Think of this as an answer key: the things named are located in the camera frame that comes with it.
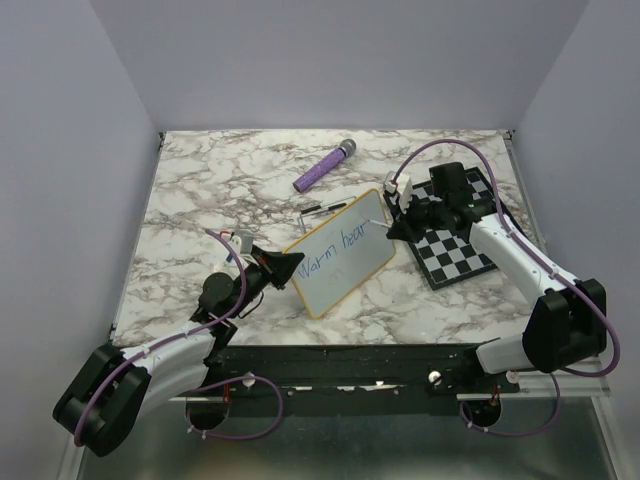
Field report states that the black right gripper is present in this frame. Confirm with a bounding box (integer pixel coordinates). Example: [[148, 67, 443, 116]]
[[387, 191, 448, 243]]

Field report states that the white marker pen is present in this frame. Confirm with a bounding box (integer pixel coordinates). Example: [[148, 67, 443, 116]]
[[367, 219, 392, 231]]

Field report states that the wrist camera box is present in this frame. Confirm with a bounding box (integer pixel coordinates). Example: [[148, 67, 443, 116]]
[[230, 230, 254, 256], [383, 171, 413, 213]]

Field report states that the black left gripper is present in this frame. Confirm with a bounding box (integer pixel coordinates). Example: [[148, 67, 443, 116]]
[[228, 245, 304, 319]]

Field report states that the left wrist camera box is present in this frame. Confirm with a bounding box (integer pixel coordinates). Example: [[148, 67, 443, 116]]
[[230, 230, 254, 256]]

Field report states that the yellow framed whiteboard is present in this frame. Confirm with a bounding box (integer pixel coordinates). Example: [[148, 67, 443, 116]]
[[284, 189, 396, 319]]

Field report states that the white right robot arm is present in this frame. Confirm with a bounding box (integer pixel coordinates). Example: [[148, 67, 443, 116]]
[[384, 162, 607, 392]]

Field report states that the purple glitter microphone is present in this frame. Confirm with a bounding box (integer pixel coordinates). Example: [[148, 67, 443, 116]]
[[293, 139, 357, 193]]

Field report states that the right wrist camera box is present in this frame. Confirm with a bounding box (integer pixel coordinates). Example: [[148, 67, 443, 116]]
[[383, 171, 413, 213]]

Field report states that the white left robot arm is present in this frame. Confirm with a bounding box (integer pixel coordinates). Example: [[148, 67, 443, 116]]
[[52, 246, 305, 457]]

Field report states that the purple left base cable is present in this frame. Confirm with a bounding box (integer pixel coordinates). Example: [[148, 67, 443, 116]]
[[185, 375, 284, 441]]

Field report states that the wire whiteboard stand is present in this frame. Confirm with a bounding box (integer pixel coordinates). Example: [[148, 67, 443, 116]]
[[297, 196, 355, 234]]

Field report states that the black white chessboard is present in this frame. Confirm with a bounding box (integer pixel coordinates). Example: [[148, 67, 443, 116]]
[[383, 167, 528, 291]]

